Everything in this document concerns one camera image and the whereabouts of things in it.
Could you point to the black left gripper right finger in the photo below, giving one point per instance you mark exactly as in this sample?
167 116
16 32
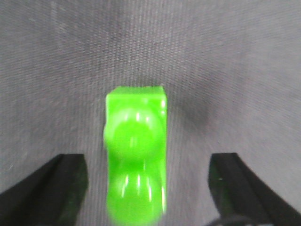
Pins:
242 198

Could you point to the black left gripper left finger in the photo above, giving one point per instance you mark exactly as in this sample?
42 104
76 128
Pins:
50 196

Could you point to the green toy block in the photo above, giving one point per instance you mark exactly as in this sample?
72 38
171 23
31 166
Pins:
135 137

